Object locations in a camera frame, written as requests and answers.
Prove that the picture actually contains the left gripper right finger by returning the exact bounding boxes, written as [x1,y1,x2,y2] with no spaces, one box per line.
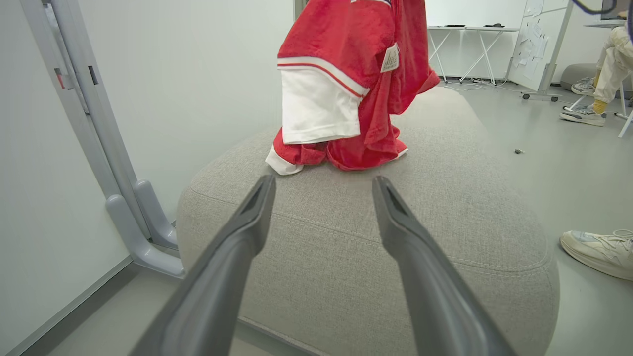
[372,176,517,356]

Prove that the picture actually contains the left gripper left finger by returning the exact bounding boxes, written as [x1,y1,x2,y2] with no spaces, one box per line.
[130,174,276,356]

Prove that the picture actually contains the red and white garment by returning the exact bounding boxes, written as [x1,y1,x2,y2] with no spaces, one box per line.
[265,0,441,176]

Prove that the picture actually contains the grey fabric seat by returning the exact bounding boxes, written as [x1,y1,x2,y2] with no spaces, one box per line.
[177,87,560,356]

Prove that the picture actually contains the cream sneaker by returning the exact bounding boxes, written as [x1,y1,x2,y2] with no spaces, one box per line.
[560,229,633,282]

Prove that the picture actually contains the grey and white sneaker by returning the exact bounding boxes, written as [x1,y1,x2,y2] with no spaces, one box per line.
[560,104,607,127]
[571,77,597,96]

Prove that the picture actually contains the white folding table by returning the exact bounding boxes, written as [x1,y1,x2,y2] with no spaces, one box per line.
[460,26,520,86]
[427,25,468,84]

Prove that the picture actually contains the grey round pouf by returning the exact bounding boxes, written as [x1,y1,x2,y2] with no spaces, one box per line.
[560,63,600,90]

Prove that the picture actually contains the rolling whiteboard with papers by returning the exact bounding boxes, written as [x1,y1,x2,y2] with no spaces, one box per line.
[506,0,575,102]

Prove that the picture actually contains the tangle of floor cables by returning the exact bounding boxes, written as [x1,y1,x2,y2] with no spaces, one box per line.
[442,77,510,92]

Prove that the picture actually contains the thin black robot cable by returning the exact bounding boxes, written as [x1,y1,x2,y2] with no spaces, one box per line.
[572,0,633,43]

